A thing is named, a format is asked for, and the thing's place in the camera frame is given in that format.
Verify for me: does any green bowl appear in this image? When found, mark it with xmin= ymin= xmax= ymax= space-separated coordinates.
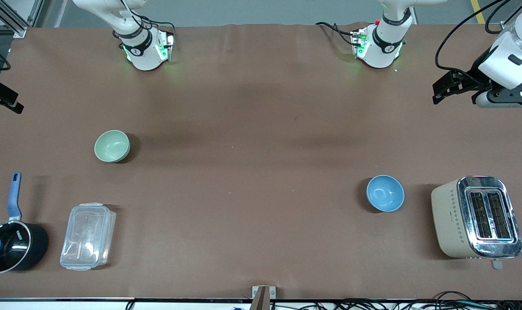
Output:
xmin=94 ymin=130 xmax=131 ymax=163

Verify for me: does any blue bowl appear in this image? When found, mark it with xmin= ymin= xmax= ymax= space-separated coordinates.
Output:
xmin=366 ymin=174 xmax=405 ymax=213

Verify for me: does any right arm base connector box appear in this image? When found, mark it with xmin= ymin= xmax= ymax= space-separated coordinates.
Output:
xmin=155 ymin=29 xmax=176 ymax=62

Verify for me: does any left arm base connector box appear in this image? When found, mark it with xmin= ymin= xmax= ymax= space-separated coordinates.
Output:
xmin=351 ymin=28 xmax=371 ymax=59

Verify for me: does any beige chrome toaster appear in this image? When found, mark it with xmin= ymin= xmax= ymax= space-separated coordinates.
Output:
xmin=431 ymin=175 xmax=522 ymax=270

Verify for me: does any glass lid blue knob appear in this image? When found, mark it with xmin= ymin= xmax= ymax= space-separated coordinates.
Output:
xmin=0 ymin=221 xmax=31 ymax=273

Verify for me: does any clear plastic lidded container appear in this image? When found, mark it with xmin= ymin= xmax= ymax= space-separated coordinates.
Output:
xmin=60 ymin=202 xmax=117 ymax=272

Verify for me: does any brown table mat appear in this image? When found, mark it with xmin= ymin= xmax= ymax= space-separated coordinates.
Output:
xmin=0 ymin=22 xmax=522 ymax=301

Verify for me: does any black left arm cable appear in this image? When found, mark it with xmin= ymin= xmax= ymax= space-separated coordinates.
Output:
xmin=435 ymin=0 xmax=522 ymax=72

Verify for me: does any aluminium frame profile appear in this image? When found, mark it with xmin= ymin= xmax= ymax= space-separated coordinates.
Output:
xmin=0 ymin=0 xmax=33 ymax=38

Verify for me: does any black left base cable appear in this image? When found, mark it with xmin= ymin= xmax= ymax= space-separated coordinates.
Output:
xmin=315 ymin=21 xmax=357 ymax=47

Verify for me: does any black base cable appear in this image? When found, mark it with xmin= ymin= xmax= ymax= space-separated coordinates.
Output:
xmin=315 ymin=21 xmax=357 ymax=47
xmin=139 ymin=15 xmax=176 ymax=37

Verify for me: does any black saucepan blue handle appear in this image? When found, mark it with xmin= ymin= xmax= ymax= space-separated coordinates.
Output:
xmin=0 ymin=172 xmax=49 ymax=274

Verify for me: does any black right base cable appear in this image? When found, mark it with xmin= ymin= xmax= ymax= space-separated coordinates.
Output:
xmin=139 ymin=15 xmax=176 ymax=37

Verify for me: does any black cable tangle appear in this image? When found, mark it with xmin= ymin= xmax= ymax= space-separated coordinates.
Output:
xmin=269 ymin=291 xmax=522 ymax=310

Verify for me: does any silver metal bracket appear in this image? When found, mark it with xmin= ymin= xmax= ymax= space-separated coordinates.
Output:
xmin=251 ymin=285 xmax=277 ymax=301

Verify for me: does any brown upright post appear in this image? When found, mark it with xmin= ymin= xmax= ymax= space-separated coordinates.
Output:
xmin=253 ymin=287 xmax=270 ymax=310

